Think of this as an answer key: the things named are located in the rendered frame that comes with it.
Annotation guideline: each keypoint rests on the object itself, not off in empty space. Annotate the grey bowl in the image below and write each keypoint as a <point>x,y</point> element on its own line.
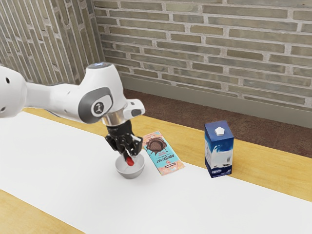
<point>130,169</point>

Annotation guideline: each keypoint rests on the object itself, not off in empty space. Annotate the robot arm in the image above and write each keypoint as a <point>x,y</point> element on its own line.
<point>61,97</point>

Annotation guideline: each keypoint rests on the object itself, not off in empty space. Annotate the blue and white milk carton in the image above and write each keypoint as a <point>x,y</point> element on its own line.
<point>218,149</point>

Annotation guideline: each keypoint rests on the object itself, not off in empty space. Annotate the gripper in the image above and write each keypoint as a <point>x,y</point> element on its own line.
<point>123,141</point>

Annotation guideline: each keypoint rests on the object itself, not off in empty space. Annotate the teal chocolate bar packet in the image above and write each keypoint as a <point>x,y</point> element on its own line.
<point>162,153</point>

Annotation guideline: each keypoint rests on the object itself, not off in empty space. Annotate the small red item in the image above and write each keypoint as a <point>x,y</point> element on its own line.
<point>129,161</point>

